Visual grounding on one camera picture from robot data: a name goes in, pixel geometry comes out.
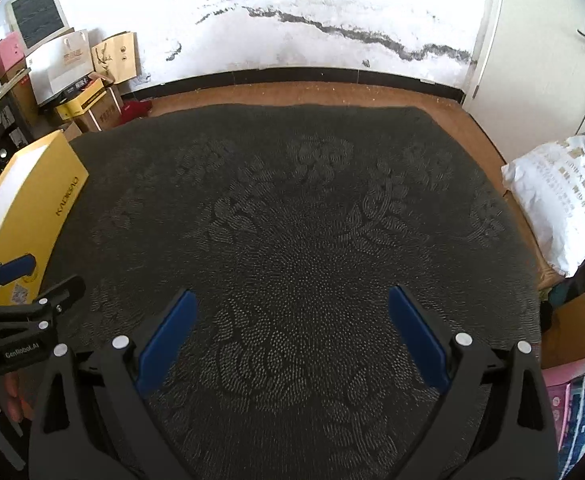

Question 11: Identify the white-framed dark panel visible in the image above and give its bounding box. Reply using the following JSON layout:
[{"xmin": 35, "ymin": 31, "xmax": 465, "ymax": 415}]
[{"xmin": 6, "ymin": 0, "xmax": 70, "ymax": 54}]

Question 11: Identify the yellow and black carton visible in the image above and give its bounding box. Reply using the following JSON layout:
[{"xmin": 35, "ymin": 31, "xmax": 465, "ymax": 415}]
[{"xmin": 55, "ymin": 85, "xmax": 123, "ymax": 122}]

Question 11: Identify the white paper bag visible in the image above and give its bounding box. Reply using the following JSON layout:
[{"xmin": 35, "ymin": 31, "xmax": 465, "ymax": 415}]
[{"xmin": 26, "ymin": 30, "xmax": 96, "ymax": 106}]

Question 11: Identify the tall cardboard box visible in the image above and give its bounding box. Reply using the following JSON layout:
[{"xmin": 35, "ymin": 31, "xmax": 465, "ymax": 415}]
[{"xmin": 0, "ymin": 67, "xmax": 41, "ymax": 127}]

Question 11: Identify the low cardboard box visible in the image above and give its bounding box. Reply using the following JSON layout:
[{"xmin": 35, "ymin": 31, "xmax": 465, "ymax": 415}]
[{"xmin": 536, "ymin": 260, "xmax": 585, "ymax": 369}]

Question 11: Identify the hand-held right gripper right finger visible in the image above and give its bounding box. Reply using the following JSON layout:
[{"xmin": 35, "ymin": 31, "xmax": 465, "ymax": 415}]
[{"xmin": 388, "ymin": 284, "xmax": 559, "ymax": 480}]

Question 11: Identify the pink printed package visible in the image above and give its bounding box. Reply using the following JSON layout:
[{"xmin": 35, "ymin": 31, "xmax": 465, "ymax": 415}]
[{"xmin": 542, "ymin": 345, "xmax": 585, "ymax": 467}]

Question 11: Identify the yellow box with white interior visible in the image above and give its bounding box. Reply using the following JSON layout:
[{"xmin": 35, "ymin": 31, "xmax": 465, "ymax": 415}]
[{"xmin": 0, "ymin": 129, "xmax": 89, "ymax": 311}]

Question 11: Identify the red cloth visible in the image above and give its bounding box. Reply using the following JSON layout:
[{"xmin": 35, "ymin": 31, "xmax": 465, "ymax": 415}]
[{"xmin": 121, "ymin": 100, "xmax": 153, "ymax": 122}]

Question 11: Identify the pink box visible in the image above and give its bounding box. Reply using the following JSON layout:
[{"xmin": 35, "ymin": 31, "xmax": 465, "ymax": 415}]
[{"xmin": 0, "ymin": 32, "xmax": 29, "ymax": 77}]

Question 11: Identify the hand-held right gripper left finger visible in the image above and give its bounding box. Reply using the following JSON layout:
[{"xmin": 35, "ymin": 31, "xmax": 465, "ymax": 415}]
[{"xmin": 27, "ymin": 287, "xmax": 199, "ymax": 480}]

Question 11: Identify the dark patterned mat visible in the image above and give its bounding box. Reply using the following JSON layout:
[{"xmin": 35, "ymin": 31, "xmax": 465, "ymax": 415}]
[{"xmin": 22, "ymin": 104, "xmax": 543, "ymax": 480}]

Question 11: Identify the small black speaker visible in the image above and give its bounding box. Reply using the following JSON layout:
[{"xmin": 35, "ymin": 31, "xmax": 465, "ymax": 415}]
[{"xmin": 0, "ymin": 129, "xmax": 25, "ymax": 169}]

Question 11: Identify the dark clothing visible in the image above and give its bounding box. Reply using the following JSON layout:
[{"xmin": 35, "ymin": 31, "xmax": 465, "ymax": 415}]
[{"xmin": 541, "ymin": 240, "xmax": 585, "ymax": 332}]

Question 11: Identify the person's left hand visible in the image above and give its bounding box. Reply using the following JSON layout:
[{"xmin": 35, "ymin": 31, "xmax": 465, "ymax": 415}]
[{"xmin": 0, "ymin": 362, "xmax": 41, "ymax": 422}]

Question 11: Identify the brown paper bag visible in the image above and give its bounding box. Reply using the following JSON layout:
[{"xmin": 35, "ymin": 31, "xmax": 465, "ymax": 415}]
[{"xmin": 91, "ymin": 32, "xmax": 138, "ymax": 86}]

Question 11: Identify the flat black box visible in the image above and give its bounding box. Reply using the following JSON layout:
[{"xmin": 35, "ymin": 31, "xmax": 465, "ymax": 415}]
[{"xmin": 40, "ymin": 72, "xmax": 106, "ymax": 107}]

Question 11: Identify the brown cardboard box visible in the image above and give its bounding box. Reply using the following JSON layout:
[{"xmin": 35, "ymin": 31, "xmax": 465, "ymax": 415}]
[{"xmin": 75, "ymin": 97, "xmax": 124, "ymax": 133}]

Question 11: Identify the white printed sack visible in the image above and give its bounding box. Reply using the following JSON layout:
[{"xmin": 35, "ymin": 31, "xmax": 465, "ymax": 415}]
[{"xmin": 502, "ymin": 137, "xmax": 585, "ymax": 278}]

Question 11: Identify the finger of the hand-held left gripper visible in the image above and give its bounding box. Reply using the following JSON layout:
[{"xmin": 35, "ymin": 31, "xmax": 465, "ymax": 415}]
[
  {"xmin": 0, "ymin": 254, "xmax": 37, "ymax": 307},
  {"xmin": 0, "ymin": 275, "xmax": 87, "ymax": 342}
]

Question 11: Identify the open cardboard box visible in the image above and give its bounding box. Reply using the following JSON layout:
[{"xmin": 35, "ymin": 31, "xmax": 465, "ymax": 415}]
[{"xmin": 56, "ymin": 121, "xmax": 84, "ymax": 142}]

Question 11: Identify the white door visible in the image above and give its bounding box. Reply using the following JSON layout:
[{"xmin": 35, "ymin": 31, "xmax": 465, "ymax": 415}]
[{"xmin": 465, "ymin": 0, "xmax": 585, "ymax": 132}]

